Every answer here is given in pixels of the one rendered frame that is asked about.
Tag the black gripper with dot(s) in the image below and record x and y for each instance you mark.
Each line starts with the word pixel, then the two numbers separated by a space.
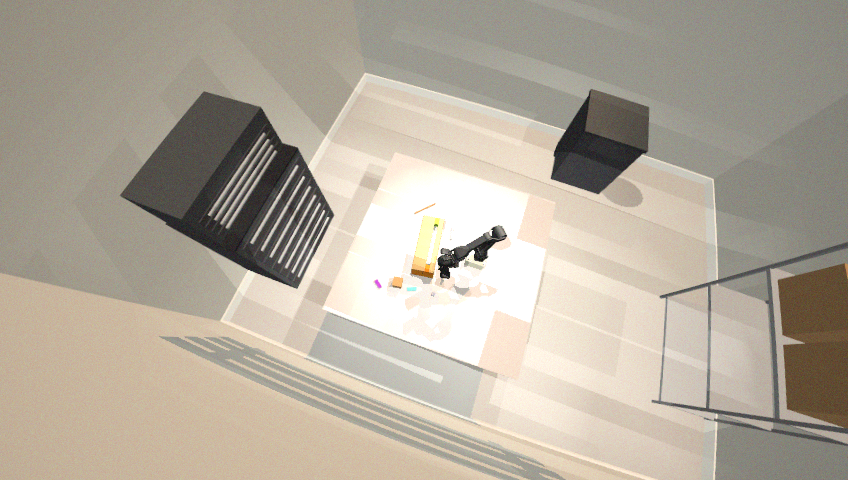
pixel 444 271

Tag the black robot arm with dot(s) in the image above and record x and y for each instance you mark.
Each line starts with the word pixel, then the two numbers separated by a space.
pixel 480 245

